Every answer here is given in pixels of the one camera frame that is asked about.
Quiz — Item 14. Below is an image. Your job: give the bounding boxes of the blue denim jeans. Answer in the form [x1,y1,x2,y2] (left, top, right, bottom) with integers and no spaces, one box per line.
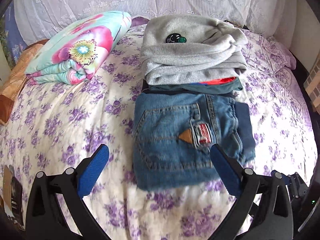
[133,93,255,191]

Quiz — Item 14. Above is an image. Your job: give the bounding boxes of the gold flat box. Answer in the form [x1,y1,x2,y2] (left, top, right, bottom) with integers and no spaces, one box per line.
[3,165,13,211]

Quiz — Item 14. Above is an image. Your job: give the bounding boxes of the dark teal folded garment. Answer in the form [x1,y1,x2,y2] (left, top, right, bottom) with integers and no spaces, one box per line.
[149,77,244,95]

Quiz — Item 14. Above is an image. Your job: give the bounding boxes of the red folded garment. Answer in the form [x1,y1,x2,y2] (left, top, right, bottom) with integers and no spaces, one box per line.
[200,77,237,85]

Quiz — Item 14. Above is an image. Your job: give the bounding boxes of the brown orange pillow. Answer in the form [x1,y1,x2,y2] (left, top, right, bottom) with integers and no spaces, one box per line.
[1,39,49,126]

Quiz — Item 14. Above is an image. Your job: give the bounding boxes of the floral turquoise pink folded blanket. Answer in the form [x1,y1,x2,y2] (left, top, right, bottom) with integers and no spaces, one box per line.
[25,11,132,85]

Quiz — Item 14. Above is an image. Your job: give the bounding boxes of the brown patterned cardboard box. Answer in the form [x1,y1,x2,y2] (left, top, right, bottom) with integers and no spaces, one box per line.
[304,55,320,112]

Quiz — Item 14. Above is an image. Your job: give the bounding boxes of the purple floral pillow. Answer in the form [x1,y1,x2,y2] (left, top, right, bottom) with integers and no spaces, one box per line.
[261,37,296,73]

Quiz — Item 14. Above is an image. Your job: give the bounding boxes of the grey folded sweatshirt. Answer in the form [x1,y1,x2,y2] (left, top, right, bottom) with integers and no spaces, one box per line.
[140,15,248,86]

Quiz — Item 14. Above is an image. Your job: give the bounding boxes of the lilac lace headboard cover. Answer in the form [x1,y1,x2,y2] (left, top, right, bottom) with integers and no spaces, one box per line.
[14,0,297,46]

